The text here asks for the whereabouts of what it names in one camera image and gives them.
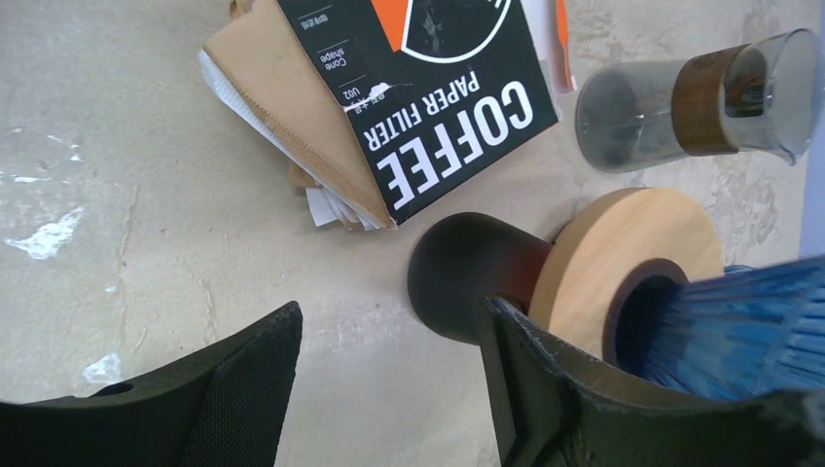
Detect stack of paper filters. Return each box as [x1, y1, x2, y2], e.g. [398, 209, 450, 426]
[198, 1, 397, 231]

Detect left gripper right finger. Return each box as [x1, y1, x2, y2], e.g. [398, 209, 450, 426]
[477, 299, 824, 466]

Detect wooden dripper stand black base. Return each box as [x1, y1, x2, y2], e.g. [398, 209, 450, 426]
[407, 188, 725, 363]

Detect glass carafe with collar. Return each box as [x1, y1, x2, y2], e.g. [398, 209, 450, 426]
[575, 28, 824, 173]

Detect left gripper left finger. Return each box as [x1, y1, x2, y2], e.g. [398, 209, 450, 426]
[1, 302, 303, 466]

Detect coffee paper filter box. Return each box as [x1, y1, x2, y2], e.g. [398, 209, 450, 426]
[279, 1, 576, 226]

